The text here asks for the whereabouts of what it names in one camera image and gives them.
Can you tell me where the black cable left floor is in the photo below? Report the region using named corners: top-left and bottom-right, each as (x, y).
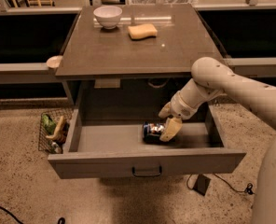
top-left (0, 192), bottom-right (66, 224)

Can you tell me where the yellow sponge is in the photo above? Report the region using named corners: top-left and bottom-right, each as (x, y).
top-left (128, 23), bottom-right (158, 40)

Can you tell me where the black floor cable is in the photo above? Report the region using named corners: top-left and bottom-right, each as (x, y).
top-left (186, 173), bottom-right (255, 196)

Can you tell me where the tan banana-shaped item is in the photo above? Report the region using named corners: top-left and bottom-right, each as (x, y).
top-left (47, 116), bottom-right (66, 143)

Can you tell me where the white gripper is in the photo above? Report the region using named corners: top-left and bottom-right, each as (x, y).
top-left (159, 91), bottom-right (198, 142)

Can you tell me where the blue pepsi can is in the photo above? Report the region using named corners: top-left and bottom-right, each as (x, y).
top-left (142, 122), bottom-right (165, 144)

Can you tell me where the black square floor plate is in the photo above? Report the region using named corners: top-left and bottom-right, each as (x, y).
top-left (193, 175), bottom-right (211, 196)

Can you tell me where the black drawer handle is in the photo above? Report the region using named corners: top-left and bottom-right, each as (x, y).
top-left (131, 166), bottom-right (162, 177)

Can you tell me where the white ceramic bowl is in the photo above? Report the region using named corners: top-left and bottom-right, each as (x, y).
top-left (93, 6), bottom-right (122, 29)

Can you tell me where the small white round dish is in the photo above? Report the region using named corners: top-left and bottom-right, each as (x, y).
top-left (47, 55), bottom-right (62, 69)

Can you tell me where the grey counter cabinet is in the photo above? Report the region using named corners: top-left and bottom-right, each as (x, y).
top-left (55, 3), bottom-right (231, 107)

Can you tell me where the green snack bag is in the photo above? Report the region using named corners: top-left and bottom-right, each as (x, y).
top-left (42, 114), bottom-right (56, 135)

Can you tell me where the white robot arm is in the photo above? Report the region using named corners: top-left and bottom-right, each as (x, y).
top-left (159, 57), bottom-right (276, 224)

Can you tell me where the black wire basket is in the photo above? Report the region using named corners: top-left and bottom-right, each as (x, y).
top-left (38, 108), bottom-right (72, 154)

